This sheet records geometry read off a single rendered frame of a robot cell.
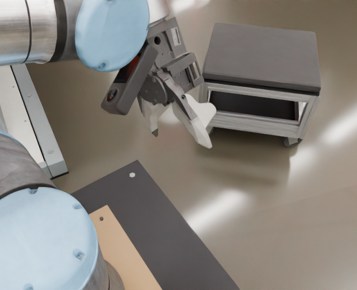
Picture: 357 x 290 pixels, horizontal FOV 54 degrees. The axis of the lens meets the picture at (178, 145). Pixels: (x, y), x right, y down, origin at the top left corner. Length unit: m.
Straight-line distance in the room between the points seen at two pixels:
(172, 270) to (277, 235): 0.51
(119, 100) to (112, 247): 0.35
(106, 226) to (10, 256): 0.33
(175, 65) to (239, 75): 0.66
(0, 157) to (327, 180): 1.13
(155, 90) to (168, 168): 0.80
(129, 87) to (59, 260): 0.25
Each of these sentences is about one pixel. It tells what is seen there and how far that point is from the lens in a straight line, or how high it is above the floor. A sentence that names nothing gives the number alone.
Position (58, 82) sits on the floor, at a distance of 1.79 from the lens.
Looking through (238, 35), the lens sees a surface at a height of 0.34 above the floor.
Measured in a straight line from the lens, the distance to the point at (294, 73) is 1.24.
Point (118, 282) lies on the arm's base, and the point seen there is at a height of 0.43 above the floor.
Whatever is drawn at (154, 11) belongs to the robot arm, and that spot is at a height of 0.81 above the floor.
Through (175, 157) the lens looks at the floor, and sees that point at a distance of 1.36.
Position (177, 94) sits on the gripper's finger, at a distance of 0.52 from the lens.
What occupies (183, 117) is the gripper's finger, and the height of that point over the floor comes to 0.68.
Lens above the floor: 1.05
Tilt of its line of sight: 49 degrees down
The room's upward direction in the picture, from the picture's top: straight up
